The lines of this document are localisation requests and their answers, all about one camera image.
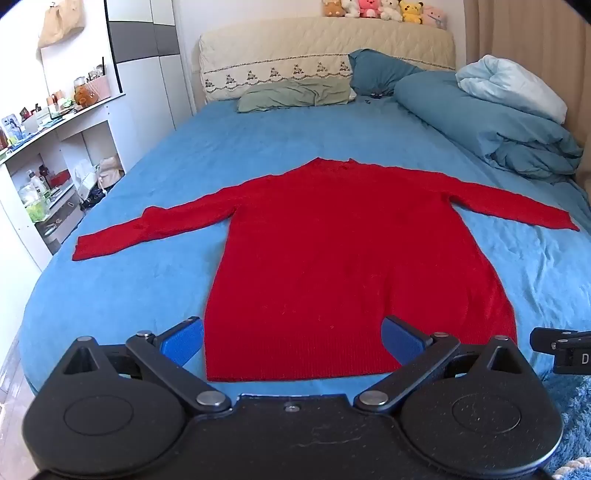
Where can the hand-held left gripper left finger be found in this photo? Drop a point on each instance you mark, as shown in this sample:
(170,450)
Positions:
(184,345)

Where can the orange plush bear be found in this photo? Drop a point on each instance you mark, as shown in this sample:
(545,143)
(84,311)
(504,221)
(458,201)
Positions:
(84,97)

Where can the row of plush toys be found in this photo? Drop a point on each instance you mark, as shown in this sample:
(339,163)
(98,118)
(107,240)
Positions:
(369,8)

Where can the light blue pillow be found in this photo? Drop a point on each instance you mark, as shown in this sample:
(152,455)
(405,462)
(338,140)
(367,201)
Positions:
(508,83)

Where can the beige curtain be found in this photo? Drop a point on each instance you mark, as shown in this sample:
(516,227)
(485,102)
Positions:
(531,32)

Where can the green pillow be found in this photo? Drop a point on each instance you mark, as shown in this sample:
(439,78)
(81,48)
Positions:
(286,94)

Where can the pink box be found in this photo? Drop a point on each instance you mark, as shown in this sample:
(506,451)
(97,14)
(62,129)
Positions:
(99,87)

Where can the white and grey wardrobe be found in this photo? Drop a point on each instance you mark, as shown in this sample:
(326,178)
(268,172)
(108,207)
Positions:
(147,92)

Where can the blue fluffy rug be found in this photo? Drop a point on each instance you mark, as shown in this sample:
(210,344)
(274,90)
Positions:
(577,415)

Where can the bed with blue sheet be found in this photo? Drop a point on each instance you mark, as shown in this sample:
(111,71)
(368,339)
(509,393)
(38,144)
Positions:
(184,152)

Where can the white shelf unit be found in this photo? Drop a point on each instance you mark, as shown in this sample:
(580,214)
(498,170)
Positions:
(92,117)

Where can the blue duvet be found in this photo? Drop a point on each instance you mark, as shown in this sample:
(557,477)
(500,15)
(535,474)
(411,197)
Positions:
(461,115)

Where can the green plastic bag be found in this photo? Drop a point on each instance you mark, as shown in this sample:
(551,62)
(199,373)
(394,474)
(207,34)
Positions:
(37,210)

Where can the beige hanging bag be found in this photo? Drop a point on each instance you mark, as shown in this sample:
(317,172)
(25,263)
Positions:
(60,23)

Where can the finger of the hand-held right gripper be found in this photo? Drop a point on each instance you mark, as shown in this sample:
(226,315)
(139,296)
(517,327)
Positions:
(545,339)

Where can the red box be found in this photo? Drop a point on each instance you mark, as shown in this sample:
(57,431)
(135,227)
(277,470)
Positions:
(60,178)

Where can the red knit sweater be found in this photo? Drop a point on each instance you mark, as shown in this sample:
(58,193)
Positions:
(323,254)

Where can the white bottle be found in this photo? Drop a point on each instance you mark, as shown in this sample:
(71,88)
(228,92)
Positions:
(37,187)

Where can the beige quilted headboard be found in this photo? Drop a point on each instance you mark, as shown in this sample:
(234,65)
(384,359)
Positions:
(300,46)

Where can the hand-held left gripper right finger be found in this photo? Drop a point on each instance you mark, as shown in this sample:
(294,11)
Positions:
(400,344)

